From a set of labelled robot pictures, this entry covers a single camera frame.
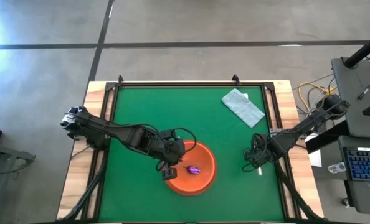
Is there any grey metal stand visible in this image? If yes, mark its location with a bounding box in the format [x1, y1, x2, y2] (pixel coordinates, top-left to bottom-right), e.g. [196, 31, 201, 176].
[0, 139, 36, 183]

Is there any clear plastic bottle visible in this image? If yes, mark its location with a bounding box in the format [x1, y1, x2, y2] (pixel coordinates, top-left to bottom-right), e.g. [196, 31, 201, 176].
[327, 161, 347, 175]

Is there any light blue folded napkin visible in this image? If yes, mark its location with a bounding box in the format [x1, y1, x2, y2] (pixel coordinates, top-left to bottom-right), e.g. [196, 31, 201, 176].
[221, 88, 266, 129]

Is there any black pen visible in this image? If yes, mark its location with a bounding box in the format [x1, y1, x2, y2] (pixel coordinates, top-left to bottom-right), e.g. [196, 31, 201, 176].
[356, 82, 370, 101]

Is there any grey desk top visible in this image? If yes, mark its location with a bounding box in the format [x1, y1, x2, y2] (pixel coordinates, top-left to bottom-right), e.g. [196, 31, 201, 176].
[330, 57, 370, 139]

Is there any black round pole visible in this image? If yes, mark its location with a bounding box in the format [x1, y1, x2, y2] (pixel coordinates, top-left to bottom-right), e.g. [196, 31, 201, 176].
[343, 29, 370, 69]

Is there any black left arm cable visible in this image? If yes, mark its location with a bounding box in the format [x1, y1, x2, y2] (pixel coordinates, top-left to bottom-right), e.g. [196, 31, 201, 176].
[171, 127, 198, 154]

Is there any green table mat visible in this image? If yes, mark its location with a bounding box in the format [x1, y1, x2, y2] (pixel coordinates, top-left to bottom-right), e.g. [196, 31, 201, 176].
[98, 86, 285, 222]

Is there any black metal table frame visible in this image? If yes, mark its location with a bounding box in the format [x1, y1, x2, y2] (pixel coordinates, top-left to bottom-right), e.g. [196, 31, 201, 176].
[60, 73, 326, 224]

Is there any purple metallic spoon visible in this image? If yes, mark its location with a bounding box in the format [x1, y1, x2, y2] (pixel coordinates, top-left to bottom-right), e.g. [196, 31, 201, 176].
[176, 164, 201, 175]

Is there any white paper sheet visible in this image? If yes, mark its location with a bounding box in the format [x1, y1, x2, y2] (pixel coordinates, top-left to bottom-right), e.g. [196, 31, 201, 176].
[305, 133, 323, 169]

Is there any yellow cable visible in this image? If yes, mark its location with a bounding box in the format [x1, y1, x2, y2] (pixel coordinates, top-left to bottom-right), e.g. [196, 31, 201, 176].
[298, 81, 334, 116]

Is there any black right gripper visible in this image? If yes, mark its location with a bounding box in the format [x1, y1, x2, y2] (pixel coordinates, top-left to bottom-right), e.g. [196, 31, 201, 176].
[242, 133, 281, 170]

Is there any backlit black keyboard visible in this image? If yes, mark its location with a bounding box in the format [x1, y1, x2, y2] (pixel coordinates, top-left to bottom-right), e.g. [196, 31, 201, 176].
[343, 146, 370, 183]

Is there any orange plastic plate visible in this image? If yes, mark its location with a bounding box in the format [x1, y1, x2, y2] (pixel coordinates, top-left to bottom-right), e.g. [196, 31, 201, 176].
[164, 146, 216, 197]

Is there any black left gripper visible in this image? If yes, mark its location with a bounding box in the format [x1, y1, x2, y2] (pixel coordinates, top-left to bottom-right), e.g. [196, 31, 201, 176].
[155, 129, 186, 182]

